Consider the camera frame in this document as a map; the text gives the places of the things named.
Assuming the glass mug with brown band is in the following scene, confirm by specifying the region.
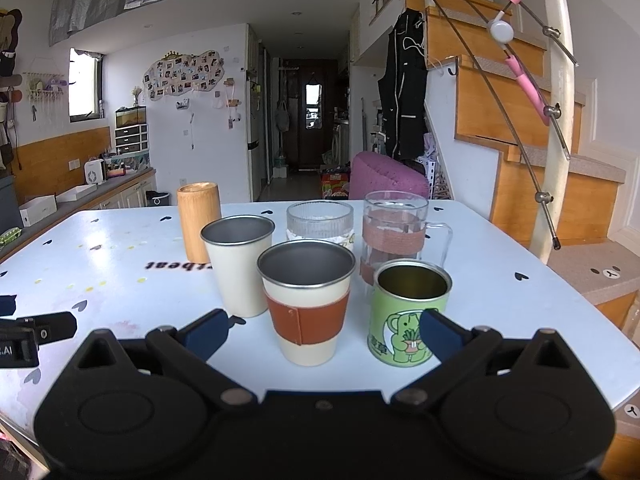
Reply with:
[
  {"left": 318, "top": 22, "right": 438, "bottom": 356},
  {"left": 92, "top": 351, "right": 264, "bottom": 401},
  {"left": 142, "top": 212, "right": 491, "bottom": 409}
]
[{"left": 359, "top": 191, "right": 453, "bottom": 286}]

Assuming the white curved handrail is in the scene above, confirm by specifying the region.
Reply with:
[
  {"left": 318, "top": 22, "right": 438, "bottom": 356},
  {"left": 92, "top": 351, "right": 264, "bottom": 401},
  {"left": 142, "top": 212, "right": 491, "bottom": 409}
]
[{"left": 529, "top": 0, "right": 577, "bottom": 264}]

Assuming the plain white metal cup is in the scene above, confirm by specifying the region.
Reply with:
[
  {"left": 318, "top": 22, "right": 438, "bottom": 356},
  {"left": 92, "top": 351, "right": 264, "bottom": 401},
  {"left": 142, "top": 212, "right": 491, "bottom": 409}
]
[{"left": 200, "top": 215, "right": 277, "bottom": 319}]

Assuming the white drawer unit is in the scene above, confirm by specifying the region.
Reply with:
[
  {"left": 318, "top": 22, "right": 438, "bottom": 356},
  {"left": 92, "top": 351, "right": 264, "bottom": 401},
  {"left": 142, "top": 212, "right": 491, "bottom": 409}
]
[{"left": 114, "top": 125, "right": 151, "bottom": 156}]

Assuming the dark wooden door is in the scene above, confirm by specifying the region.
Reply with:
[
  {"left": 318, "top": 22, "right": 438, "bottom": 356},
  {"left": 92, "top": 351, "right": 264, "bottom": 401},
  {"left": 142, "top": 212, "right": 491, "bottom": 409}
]
[{"left": 298, "top": 59, "right": 338, "bottom": 169}]

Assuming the green cartoon tin cup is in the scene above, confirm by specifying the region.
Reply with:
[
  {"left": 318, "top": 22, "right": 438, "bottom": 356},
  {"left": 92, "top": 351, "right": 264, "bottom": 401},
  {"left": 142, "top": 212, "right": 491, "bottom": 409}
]
[{"left": 368, "top": 259, "right": 453, "bottom": 368}]

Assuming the pink foam tube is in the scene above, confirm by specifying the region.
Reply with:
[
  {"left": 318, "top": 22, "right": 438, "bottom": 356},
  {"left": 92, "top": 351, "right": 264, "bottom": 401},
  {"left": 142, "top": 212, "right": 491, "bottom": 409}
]
[{"left": 505, "top": 56, "right": 551, "bottom": 124}]

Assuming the wall rack with hangings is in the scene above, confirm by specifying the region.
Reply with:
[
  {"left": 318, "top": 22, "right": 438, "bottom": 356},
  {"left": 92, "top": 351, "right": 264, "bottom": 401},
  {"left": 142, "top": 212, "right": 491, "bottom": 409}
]
[{"left": 22, "top": 72, "right": 69, "bottom": 122}]

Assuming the white round disc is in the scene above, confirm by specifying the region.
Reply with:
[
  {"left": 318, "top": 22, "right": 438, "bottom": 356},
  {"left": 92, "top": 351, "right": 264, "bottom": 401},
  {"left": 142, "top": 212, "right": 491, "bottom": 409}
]
[{"left": 488, "top": 19, "right": 515, "bottom": 44}]

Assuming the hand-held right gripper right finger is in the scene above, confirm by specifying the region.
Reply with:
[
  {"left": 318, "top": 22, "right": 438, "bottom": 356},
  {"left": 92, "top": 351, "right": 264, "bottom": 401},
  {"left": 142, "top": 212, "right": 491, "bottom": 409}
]
[{"left": 390, "top": 308, "right": 571, "bottom": 409}]

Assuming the colourful cardboard box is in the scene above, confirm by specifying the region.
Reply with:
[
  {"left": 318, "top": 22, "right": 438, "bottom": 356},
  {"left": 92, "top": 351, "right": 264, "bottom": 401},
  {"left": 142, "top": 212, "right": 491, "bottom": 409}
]
[{"left": 320, "top": 169, "right": 351, "bottom": 200}]

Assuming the photo collage board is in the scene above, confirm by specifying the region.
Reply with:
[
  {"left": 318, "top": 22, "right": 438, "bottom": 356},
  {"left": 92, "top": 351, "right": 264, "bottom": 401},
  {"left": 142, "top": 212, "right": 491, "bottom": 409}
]
[{"left": 143, "top": 50, "right": 225, "bottom": 104}]

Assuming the ribbed glass cup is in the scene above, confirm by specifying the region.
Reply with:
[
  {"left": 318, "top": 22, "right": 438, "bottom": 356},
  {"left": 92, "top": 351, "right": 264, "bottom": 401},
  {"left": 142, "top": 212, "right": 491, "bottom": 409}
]
[{"left": 286, "top": 201, "right": 355, "bottom": 252}]

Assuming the white fridge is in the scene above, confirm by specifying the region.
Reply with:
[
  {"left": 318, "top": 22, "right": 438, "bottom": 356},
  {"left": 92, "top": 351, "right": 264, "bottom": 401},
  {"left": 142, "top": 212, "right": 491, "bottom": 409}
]
[{"left": 246, "top": 71, "right": 267, "bottom": 202}]

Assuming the window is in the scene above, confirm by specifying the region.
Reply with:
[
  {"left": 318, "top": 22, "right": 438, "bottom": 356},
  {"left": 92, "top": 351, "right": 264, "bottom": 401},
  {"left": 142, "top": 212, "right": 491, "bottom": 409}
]
[{"left": 68, "top": 48, "right": 105, "bottom": 123}]

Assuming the washing machine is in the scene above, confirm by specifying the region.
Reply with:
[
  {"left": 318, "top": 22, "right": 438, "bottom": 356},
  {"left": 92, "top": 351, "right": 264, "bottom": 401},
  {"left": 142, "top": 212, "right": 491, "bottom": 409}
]
[{"left": 332, "top": 120, "right": 351, "bottom": 167}]

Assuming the purple pouf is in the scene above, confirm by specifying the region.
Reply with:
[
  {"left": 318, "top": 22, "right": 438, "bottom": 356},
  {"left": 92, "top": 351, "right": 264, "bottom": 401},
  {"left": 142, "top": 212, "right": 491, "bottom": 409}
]
[{"left": 348, "top": 151, "right": 431, "bottom": 202}]

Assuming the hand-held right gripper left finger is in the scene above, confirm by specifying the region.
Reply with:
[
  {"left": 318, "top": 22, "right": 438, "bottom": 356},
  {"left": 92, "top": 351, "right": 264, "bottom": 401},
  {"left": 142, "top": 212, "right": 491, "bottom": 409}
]
[{"left": 75, "top": 308, "right": 259, "bottom": 409}]

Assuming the wooden staircase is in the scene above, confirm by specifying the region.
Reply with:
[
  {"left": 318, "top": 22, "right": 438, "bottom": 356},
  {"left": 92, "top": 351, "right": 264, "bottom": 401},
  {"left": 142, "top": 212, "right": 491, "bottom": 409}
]
[{"left": 403, "top": 0, "right": 640, "bottom": 328}]

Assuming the wooden cup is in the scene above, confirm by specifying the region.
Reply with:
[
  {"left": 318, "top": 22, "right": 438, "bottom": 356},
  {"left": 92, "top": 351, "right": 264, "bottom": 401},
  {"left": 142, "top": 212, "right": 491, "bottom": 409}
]
[{"left": 177, "top": 182, "right": 222, "bottom": 262}]

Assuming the black hanging jacket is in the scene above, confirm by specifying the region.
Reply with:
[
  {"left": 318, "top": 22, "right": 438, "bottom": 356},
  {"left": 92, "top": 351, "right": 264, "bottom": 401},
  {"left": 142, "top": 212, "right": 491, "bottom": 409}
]
[{"left": 377, "top": 8, "right": 429, "bottom": 162}]

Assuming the fish tank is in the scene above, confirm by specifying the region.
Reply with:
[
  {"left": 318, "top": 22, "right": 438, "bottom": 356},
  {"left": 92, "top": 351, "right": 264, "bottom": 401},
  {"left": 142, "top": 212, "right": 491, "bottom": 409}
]
[{"left": 115, "top": 106, "right": 149, "bottom": 128}]

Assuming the flat white box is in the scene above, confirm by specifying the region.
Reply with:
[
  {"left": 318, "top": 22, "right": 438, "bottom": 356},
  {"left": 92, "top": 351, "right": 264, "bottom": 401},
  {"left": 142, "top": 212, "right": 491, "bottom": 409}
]
[{"left": 55, "top": 184, "right": 97, "bottom": 204}]

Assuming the white kitchen cabinet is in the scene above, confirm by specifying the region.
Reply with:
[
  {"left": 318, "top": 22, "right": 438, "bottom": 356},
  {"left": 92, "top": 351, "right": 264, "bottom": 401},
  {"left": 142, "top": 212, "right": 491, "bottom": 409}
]
[{"left": 0, "top": 166, "right": 159, "bottom": 262}]

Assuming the white cup with brown sleeve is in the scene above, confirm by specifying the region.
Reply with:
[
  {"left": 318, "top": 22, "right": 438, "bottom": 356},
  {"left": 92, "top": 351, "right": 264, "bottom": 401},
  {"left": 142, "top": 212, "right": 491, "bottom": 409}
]
[{"left": 256, "top": 240, "right": 356, "bottom": 366}]

